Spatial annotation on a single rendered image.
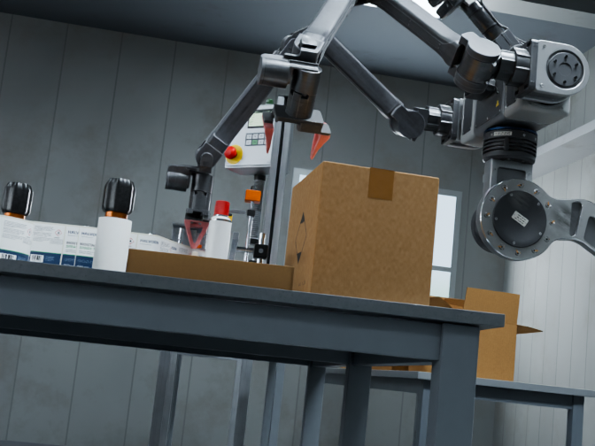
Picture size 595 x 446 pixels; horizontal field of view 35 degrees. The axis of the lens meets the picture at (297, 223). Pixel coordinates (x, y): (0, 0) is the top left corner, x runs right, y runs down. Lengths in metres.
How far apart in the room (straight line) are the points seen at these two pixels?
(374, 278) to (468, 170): 5.78
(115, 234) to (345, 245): 0.88
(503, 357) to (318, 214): 2.44
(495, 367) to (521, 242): 1.86
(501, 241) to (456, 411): 0.87
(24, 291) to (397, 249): 0.73
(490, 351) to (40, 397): 3.73
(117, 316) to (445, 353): 0.52
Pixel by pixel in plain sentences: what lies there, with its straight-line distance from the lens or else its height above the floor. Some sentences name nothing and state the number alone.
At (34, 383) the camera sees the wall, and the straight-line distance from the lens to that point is 6.95.
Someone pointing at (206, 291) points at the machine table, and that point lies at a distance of 1.46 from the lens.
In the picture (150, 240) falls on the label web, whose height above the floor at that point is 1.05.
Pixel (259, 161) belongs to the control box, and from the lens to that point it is 2.74.
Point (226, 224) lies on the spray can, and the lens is 2.19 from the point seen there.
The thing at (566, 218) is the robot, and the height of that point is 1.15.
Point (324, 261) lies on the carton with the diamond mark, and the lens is 1.82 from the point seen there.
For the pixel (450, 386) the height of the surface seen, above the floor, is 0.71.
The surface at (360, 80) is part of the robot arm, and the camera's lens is 2.62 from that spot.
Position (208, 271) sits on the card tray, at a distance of 1.49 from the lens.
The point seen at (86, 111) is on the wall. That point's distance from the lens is 7.16.
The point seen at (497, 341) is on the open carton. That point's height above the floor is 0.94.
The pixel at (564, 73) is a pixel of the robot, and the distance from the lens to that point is 2.26.
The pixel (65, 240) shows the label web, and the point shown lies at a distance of 2.80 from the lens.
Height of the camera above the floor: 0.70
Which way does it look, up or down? 9 degrees up
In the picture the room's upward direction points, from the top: 6 degrees clockwise
